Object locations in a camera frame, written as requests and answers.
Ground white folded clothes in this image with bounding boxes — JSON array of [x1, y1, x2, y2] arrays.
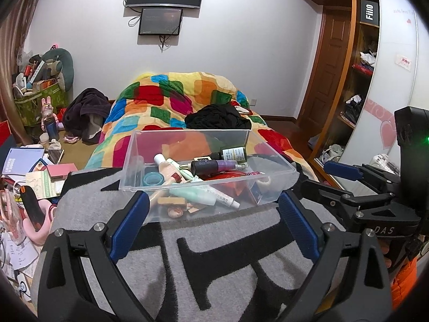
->
[[360, 50, 378, 68]]

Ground grey neck pillow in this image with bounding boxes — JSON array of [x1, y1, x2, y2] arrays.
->
[[40, 49, 75, 93]]

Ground clear pink pouch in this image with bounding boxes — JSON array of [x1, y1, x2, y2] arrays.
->
[[0, 189, 25, 245]]

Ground white shoes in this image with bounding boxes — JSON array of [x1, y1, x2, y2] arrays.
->
[[322, 144, 342, 163]]

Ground blue book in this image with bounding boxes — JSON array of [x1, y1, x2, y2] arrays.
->
[[2, 148, 45, 177]]

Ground pink bunny toy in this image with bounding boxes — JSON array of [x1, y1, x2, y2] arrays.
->
[[40, 97, 58, 131]]

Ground green storage bag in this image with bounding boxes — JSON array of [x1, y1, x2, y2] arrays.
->
[[14, 82, 69, 127]]

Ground person's right forearm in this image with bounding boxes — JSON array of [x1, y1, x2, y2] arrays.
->
[[390, 255, 418, 309]]

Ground white printed tube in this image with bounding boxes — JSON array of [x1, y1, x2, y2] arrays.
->
[[204, 188, 241, 208]]

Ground pink plush slipper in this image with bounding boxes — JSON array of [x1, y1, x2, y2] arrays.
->
[[23, 198, 59, 245]]

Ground white door sticker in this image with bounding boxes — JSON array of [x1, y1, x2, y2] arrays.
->
[[395, 54, 413, 71]]

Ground pink curtain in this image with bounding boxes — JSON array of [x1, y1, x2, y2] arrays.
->
[[0, 0, 56, 121]]

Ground person's right hand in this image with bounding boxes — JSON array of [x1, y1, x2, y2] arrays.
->
[[380, 241, 393, 269]]

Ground clear plastic storage box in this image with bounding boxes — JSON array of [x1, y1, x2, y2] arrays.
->
[[119, 129, 299, 224]]

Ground grey black blanket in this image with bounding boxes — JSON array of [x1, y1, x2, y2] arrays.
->
[[32, 168, 356, 322]]

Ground dark tablet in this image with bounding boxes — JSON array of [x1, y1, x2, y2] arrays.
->
[[47, 148, 65, 164]]

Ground blue cup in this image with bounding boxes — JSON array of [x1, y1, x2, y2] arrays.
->
[[45, 120, 60, 141]]

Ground scattered white papers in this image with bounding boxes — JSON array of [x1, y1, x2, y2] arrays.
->
[[0, 231, 39, 292]]

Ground green printed book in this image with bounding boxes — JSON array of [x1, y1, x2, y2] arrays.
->
[[25, 170, 64, 199]]

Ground colourful patchwork blanket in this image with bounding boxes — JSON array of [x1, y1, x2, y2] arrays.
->
[[84, 71, 317, 188]]

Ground red packet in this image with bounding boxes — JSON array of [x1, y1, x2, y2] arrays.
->
[[204, 171, 265, 205]]

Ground small wall monitor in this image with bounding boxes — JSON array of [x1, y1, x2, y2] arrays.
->
[[139, 7, 184, 36]]

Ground pink box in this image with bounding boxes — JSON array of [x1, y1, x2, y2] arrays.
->
[[46, 163, 78, 178]]

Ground peach cosmetic tube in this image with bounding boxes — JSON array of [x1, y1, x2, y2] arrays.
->
[[154, 153, 183, 185]]

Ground black garment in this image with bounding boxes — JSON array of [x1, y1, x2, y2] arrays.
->
[[184, 103, 252, 131]]

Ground wooden door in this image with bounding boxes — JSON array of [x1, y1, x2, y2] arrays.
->
[[297, 7, 352, 131]]

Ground black orange oblong object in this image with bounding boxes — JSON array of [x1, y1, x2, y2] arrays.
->
[[21, 186, 46, 232]]

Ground black folded clothes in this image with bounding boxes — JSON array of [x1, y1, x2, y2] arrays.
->
[[345, 94, 363, 123]]

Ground dark bottle with white label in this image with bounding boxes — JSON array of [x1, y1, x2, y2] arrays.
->
[[210, 146, 249, 165]]

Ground black box with white print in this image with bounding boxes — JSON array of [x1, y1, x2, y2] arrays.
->
[[360, 0, 380, 27]]

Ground white sliding wardrobe door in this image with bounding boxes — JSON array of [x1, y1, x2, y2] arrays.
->
[[335, 0, 419, 188]]

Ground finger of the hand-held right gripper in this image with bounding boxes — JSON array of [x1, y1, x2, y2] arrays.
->
[[299, 179, 372, 233], [323, 161, 403, 202]]

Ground mint green tube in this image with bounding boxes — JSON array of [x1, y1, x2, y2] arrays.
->
[[169, 184, 218, 207]]

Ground small blue box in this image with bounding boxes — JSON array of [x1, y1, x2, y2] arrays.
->
[[250, 188, 269, 205]]

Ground teal tape roll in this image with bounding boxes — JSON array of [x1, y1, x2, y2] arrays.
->
[[143, 172, 164, 186]]

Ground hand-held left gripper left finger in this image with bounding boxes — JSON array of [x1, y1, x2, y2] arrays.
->
[[32, 191, 151, 322]]

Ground dark purple clothes heap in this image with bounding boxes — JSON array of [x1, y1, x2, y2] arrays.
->
[[62, 88, 111, 143]]

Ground purple black bottle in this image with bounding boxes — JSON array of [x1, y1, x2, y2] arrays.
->
[[191, 159, 247, 177]]

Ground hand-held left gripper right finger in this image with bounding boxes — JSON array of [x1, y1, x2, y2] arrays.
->
[[278, 191, 394, 322]]

